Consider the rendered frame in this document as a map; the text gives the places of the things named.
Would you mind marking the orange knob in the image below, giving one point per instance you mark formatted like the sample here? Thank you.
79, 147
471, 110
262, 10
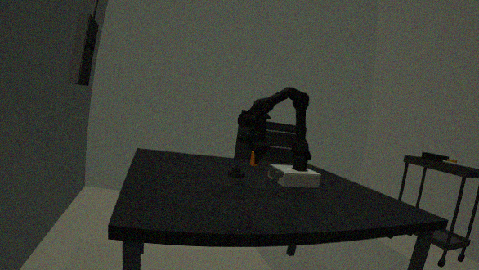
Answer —
252, 160

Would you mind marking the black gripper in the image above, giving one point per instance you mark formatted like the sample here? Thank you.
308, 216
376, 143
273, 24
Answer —
259, 146

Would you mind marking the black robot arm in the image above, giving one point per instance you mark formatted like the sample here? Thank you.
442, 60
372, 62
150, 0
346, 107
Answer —
257, 116

